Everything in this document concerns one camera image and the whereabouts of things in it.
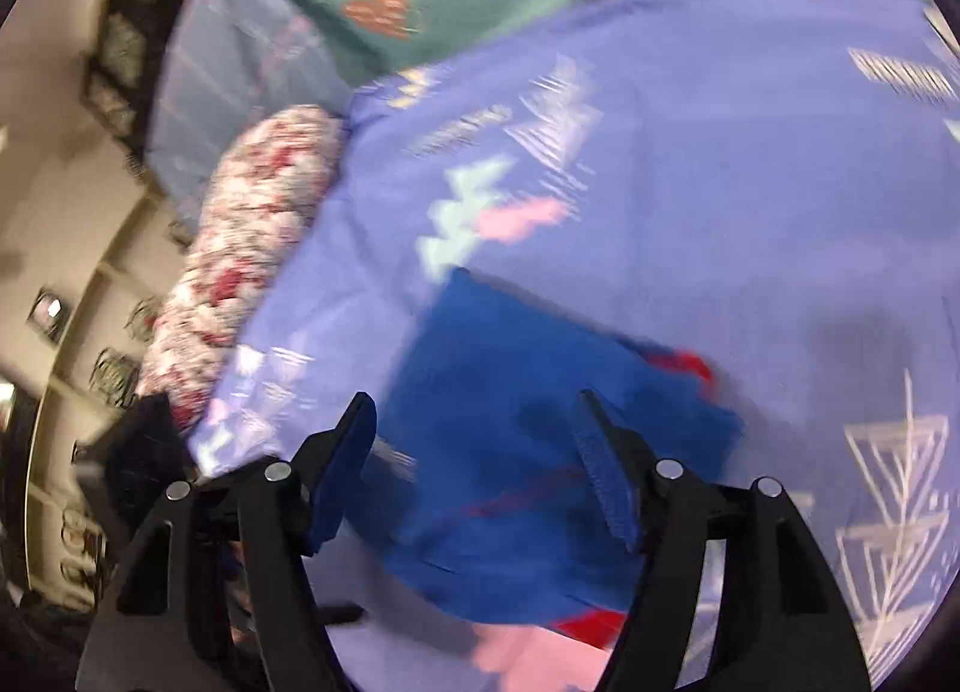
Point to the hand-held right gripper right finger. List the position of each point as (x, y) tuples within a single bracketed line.
[(611, 482)]

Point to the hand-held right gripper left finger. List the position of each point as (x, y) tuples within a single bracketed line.
[(337, 482)]

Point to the blue and red pants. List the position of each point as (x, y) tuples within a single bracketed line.
[(510, 392)]

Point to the floral pillow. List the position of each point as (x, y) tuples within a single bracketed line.
[(247, 234)]

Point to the purple printed bed sheet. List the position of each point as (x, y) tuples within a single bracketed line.
[(712, 174)]

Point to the grey plaid sheet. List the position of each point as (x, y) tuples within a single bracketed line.
[(240, 77)]

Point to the beige wall shelf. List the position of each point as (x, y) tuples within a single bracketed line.
[(82, 339)]

